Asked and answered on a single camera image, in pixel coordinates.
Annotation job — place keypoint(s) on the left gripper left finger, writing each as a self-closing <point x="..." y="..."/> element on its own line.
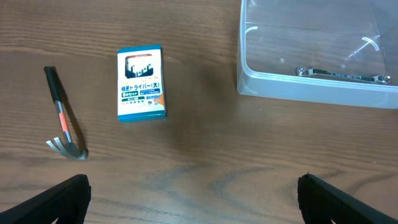
<point x="66" y="203"/>

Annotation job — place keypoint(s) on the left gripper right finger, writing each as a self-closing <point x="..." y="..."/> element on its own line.
<point x="320" y="202"/>

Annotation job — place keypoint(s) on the silver wrench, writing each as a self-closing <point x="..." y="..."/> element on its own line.
<point x="308" y="72"/>

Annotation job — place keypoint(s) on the clear plastic container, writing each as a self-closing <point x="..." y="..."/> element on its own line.
<point x="354" y="37"/>

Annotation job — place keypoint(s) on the blue white screwdriver box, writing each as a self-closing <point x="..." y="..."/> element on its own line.
<point x="141" y="93"/>

